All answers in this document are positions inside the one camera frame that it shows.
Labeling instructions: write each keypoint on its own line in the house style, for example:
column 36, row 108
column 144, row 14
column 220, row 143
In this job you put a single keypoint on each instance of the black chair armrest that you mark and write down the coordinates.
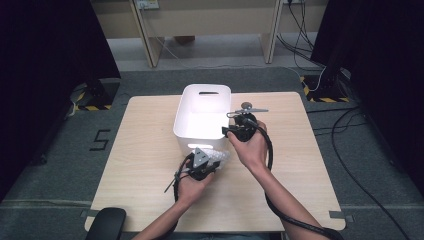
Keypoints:
column 106, row 224
column 335, row 234

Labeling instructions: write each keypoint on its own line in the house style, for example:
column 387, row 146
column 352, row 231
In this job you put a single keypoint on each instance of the black curtain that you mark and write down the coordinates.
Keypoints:
column 40, row 83
column 386, row 66

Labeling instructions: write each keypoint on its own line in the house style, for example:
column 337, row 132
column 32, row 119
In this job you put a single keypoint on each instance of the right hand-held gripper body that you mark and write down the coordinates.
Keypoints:
column 245, row 128

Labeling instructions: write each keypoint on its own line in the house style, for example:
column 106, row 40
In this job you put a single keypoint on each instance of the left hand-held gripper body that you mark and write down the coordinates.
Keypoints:
column 200, row 165

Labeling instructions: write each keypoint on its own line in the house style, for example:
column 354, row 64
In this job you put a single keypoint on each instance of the white wall socket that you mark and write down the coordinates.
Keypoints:
column 147, row 4

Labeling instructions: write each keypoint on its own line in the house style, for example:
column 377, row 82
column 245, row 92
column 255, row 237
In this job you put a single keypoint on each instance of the person's right hand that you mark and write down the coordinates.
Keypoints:
column 253, row 153

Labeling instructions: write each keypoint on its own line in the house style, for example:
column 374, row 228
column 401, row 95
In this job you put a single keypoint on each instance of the beige wooden desk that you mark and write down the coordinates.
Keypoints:
column 206, row 20

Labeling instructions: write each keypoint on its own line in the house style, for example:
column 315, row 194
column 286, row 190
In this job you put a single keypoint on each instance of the white plastic bin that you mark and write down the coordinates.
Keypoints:
column 200, row 123

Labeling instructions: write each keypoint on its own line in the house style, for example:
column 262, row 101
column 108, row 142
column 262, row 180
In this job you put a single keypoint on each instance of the person's left hand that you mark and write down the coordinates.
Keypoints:
column 191, row 190

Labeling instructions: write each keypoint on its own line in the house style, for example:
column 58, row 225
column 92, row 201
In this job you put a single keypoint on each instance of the black stand base striped tape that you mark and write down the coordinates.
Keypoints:
column 100, row 96
column 325, row 90

